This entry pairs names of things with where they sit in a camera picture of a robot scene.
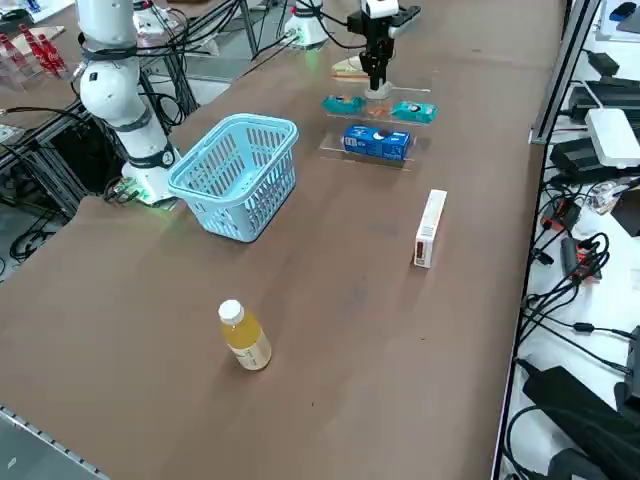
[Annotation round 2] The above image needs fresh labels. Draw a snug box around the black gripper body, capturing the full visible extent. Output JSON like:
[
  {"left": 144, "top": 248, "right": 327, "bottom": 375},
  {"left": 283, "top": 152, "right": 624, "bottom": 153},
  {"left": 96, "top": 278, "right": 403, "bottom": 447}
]
[{"left": 348, "top": 5, "right": 421, "bottom": 54}]

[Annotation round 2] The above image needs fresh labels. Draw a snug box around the blue cookie box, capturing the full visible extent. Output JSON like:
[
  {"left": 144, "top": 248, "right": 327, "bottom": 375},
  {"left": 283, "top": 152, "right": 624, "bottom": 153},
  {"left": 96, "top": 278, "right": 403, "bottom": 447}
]
[{"left": 341, "top": 124, "right": 415, "bottom": 162}]

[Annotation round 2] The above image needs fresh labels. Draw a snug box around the clear acrylic display shelf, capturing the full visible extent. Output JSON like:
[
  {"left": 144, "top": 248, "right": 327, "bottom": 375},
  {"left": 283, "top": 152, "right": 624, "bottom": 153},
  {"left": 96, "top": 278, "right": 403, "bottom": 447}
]
[{"left": 317, "top": 74, "right": 434, "bottom": 174}]

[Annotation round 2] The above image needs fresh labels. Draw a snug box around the triangular packed sandwich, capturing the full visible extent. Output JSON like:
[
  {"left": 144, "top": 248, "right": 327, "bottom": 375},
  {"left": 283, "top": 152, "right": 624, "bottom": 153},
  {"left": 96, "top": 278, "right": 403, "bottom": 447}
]
[{"left": 331, "top": 54, "right": 374, "bottom": 81}]

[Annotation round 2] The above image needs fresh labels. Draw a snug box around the teal snack packet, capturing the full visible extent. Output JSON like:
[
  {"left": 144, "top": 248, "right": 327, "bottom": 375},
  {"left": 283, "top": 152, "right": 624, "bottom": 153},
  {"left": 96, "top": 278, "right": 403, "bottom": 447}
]
[
  {"left": 321, "top": 93, "right": 365, "bottom": 115},
  {"left": 390, "top": 100, "right": 441, "bottom": 124}
]

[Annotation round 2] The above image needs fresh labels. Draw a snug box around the white orange carton box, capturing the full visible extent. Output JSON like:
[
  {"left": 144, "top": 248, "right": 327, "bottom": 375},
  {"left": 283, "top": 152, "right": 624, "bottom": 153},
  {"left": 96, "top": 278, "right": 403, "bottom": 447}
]
[{"left": 413, "top": 188, "right": 449, "bottom": 270}]

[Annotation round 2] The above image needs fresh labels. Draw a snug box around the light blue plastic basket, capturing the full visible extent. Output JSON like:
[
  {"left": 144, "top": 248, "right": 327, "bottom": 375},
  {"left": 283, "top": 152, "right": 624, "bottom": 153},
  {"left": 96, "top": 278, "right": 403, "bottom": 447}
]
[{"left": 167, "top": 113, "right": 300, "bottom": 245}]

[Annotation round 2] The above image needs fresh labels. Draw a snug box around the small black power adapter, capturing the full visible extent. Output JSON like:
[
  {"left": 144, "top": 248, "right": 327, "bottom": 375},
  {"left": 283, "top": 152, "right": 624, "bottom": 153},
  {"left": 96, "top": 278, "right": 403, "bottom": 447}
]
[{"left": 585, "top": 48, "right": 622, "bottom": 77}]

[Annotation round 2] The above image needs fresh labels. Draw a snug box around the black flat device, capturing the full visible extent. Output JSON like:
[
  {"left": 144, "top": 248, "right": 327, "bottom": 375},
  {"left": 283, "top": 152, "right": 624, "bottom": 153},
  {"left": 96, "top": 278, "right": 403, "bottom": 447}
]
[{"left": 569, "top": 79, "right": 640, "bottom": 124}]

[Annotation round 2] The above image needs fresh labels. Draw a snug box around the black red electronic device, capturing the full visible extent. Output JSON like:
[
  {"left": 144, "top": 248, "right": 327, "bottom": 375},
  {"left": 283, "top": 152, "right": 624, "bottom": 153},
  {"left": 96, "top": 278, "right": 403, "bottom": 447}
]
[{"left": 542, "top": 197, "right": 582, "bottom": 232}]

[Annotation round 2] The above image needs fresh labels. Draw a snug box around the white flat router box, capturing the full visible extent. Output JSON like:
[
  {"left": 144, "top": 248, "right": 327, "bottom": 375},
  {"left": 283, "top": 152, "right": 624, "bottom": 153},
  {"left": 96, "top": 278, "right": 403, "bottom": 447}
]
[{"left": 584, "top": 107, "right": 640, "bottom": 170}]

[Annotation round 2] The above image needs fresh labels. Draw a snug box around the clear bag of connectors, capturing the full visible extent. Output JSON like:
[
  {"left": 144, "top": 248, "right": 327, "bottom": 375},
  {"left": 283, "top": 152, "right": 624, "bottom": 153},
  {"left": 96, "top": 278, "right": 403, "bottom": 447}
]
[{"left": 582, "top": 179, "right": 632, "bottom": 216}]

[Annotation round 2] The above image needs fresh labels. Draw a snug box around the black orange plug adapter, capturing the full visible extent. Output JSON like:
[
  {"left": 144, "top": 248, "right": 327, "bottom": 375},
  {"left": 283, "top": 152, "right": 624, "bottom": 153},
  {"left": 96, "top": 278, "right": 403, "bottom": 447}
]
[{"left": 559, "top": 237, "right": 606, "bottom": 284}]

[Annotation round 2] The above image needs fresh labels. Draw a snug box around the orange juice bottle white cap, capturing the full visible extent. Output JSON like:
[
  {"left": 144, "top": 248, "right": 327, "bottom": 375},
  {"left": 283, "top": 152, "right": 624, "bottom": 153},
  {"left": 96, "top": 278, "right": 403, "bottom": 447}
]
[{"left": 217, "top": 299, "right": 274, "bottom": 372}]

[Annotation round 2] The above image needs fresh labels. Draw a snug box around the clear acrylic bottle rack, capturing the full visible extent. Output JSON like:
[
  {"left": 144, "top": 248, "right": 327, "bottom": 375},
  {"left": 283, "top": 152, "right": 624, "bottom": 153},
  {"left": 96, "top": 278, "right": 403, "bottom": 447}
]
[{"left": 0, "top": 24, "right": 71, "bottom": 92}]

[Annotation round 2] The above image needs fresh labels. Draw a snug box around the black box device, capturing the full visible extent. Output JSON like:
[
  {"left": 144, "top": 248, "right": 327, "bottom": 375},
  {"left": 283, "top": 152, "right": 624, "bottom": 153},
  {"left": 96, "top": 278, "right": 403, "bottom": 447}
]
[{"left": 613, "top": 324, "right": 640, "bottom": 416}]

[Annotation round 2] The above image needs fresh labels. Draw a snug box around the large black power brick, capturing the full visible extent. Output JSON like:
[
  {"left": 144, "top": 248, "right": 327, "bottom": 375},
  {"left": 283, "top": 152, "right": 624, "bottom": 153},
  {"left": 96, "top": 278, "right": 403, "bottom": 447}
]
[{"left": 522, "top": 365, "right": 640, "bottom": 480}]

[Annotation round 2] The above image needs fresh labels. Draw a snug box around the aluminium camera post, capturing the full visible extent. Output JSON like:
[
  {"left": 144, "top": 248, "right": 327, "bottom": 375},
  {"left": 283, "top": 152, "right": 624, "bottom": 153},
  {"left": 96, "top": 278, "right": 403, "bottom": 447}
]
[{"left": 528, "top": 0, "right": 604, "bottom": 147}]

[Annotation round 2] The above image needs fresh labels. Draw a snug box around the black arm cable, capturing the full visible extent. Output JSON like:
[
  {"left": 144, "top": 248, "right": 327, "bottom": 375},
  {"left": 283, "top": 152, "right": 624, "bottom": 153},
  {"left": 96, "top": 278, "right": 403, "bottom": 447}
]
[{"left": 77, "top": 0, "right": 201, "bottom": 61}]

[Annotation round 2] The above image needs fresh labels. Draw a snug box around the black aluminium frame stand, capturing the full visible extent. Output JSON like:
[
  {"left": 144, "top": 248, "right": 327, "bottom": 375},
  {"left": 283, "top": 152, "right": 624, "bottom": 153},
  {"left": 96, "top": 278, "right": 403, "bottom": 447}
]
[{"left": 0, "top": 107, "right": 129, "bottom": 221}]

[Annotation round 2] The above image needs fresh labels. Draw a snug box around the black cable with ferrite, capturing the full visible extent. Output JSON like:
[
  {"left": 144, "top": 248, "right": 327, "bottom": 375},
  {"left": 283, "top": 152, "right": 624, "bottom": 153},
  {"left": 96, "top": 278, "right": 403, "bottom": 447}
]
[{"left": 522, "top": 294, "right": 640, "bottom": 374}]

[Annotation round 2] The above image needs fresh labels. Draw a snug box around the grey aluminium rail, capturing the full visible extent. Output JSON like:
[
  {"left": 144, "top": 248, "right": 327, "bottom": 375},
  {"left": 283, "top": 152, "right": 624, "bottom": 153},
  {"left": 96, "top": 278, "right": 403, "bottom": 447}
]
[{"left": 0, "top": 403, "right": 109, "bottom": 480}]

